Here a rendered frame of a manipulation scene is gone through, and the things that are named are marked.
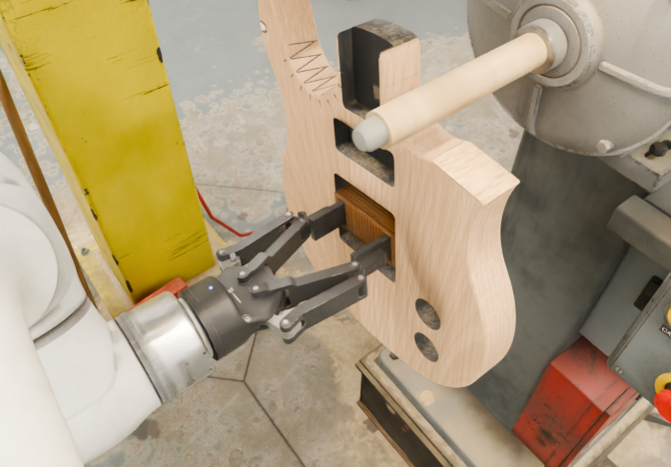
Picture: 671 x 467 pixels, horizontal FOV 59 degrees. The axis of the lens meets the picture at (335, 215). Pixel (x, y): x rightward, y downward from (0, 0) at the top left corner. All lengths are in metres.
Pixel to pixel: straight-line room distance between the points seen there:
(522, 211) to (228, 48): 2.14
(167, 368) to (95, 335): 0.07
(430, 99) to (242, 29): 2.59
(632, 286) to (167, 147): 1.09
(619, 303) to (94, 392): 0.75
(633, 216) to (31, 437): 0.64
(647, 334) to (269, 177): 1.71
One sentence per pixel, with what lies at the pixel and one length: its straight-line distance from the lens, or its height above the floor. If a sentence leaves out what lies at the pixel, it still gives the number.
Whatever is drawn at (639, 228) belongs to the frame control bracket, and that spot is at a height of 1.03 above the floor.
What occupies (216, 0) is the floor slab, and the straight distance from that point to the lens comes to 3.30.
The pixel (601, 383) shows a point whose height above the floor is 0.62.
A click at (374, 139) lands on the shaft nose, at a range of 0.44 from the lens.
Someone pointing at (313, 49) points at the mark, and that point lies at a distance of 0.65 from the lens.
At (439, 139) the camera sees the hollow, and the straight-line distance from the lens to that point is 0.53.
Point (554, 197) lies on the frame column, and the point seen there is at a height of 0.92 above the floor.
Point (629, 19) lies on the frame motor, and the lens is 0.56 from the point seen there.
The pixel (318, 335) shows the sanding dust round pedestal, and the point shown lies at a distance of 1.78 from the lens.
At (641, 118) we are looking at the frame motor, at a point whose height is 1.22.
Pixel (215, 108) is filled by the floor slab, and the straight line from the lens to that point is 2.55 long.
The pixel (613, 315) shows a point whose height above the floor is 0.76.
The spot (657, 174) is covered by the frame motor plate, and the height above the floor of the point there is 1.12.
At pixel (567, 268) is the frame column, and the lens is 0.98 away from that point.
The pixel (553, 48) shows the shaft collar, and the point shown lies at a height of 1.26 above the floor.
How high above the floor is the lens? 1.55
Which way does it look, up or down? 49 degrees down
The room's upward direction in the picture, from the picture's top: straight up
